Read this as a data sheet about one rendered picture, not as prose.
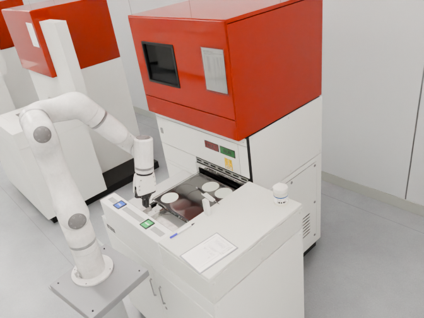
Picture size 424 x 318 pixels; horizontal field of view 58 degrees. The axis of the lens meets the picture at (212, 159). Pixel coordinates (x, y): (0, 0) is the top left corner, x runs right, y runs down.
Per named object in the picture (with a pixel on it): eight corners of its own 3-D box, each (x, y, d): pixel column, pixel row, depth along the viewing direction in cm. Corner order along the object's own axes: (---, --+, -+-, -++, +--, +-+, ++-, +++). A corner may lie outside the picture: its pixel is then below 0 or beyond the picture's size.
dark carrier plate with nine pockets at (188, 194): (199, 173, 235) (199, 172, 235) (240, 192, 212) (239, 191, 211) (154, 199, 216) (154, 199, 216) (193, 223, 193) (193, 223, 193)
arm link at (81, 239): (72, 254, 160) (55, 209, 148) (61, 231, 174) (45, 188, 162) (99, 242, 165) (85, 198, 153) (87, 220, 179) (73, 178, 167)
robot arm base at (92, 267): (82, 294, 165) (70, 264, 156) (65, 271, 178) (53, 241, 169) (120, 269, 175) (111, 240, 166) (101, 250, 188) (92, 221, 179)
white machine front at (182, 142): (168, 159, 271) (157, 107, 252) (254, 200, 216) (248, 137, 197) (164, 161, 270) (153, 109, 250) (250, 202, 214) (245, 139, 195)
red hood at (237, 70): (228, 77, 289) (219, -8, 260) (322, 94, 234) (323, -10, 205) (147, 111, 247) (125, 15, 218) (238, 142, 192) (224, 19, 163)
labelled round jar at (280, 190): (279, 197, 191) (279, 181, 187) (291, 202, 186) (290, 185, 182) (270, 203, 187) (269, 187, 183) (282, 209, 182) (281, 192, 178)
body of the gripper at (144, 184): (149, 164, 175) (149, 187, 179) (129, 170, 169) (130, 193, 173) (158, 170, 170) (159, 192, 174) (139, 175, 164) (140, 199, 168)
